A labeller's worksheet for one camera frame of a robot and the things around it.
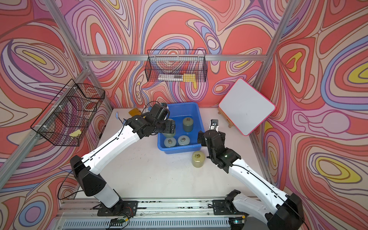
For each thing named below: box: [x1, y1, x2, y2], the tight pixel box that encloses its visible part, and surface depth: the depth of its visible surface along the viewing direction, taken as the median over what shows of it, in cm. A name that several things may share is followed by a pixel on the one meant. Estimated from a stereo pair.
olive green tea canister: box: [182, 116, 194, 133], surface depth 103 cm
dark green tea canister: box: [161, 132, 176, 138], surface depth 80 cm
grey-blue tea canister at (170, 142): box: [163, 137, 177, 148], surface depth 90 cm
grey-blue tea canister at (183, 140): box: [177, 135, 191, 146], surface depth 92 cm
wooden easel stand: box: [217, 107, 235, 128], surface depth 107 cm
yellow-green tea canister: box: [191, 150, 206, 168], surface depth 86 cm
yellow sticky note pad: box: [128, 107, 142, 117], surface depth 118 cm
